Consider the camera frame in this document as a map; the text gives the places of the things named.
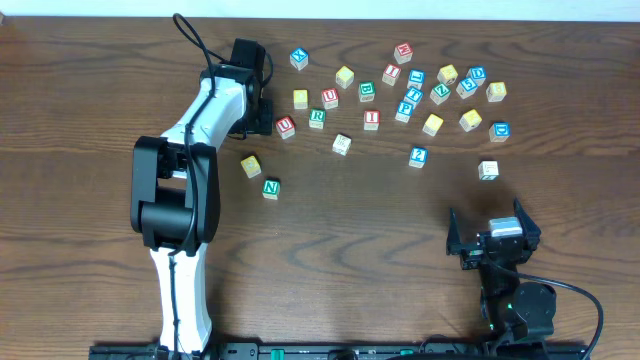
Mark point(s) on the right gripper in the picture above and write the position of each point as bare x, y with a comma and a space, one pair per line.
476, 251

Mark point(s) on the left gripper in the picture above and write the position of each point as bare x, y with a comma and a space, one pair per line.
265, 116

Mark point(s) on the red u block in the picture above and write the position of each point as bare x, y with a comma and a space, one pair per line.
285, 127
330, 98

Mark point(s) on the green R wooden block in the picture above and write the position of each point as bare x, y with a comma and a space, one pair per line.
317, 118

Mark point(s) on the green N wooden block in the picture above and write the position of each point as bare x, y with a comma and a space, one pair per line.
271, 189

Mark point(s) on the red i block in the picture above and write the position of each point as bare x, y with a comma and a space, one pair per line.
371, 120
391, 74

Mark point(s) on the yellow S wooden block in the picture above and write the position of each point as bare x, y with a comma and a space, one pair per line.
432, 125

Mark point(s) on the blue P wooden block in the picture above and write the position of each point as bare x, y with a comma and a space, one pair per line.
404, 112

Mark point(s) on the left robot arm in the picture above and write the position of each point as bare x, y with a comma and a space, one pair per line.
175, 196

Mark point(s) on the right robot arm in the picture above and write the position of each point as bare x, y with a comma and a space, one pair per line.
518, 312

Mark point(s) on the yellow block near N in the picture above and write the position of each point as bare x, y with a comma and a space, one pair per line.
251, 166

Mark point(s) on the yellow O wooden block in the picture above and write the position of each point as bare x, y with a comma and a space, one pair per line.
300, 99

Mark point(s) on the green 7 wooden block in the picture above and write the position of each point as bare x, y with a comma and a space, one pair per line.
488, 170

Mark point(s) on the blue X wooden block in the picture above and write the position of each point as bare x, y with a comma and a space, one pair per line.
299, 59

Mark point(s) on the plain side yellow block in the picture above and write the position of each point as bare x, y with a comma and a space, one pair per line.
341, 144

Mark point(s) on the yellow C wooden block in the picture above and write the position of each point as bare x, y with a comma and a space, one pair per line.
344, 77

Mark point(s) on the blue D block near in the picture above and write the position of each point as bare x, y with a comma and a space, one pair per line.
499, 132

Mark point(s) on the blue d block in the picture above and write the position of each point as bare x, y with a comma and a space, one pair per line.
477, 74
499, 132

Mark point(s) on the blue 2 wooden block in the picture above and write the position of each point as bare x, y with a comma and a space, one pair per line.
418, 157

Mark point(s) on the green B wooden block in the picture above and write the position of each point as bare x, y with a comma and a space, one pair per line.
366, 91

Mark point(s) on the yellow W wooden block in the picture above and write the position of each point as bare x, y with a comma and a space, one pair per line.
470, 120

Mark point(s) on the yellow 8 wooden block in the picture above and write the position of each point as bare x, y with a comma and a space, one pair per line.
496, 92

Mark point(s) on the blue 5 wooden block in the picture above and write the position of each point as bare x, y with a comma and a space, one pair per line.
466, 87

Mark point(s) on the green Z wooden block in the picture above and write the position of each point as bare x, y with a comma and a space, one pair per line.
440, 93

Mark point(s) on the blue T wooden block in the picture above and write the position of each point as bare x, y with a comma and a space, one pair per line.
413, 96

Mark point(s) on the red M wooden block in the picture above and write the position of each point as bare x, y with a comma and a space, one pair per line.
403, 53

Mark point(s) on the blue L wooden block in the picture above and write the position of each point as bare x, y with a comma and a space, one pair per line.
416, 79

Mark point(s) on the blue D block far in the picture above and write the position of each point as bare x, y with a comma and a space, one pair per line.
477, 74

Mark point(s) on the yellow M wooden block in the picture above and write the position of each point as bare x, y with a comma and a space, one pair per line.
447, 75

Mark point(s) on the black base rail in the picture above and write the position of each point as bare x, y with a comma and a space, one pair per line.
439, 349

